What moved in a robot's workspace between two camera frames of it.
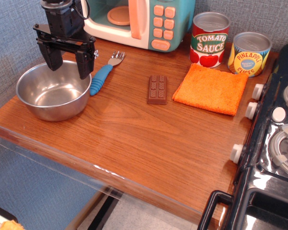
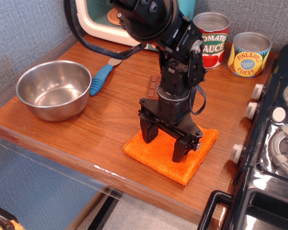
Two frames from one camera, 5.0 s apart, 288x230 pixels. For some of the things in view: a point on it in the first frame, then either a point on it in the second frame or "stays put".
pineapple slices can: x=249 y=53 stays put
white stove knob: x=251 y=109 stays put
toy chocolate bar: x=157 y=89 stays put
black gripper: x=66 y=28 → x=171 y=111
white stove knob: x=257 y=91 stays put
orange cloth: x=211 y=90 → x=157 y=155
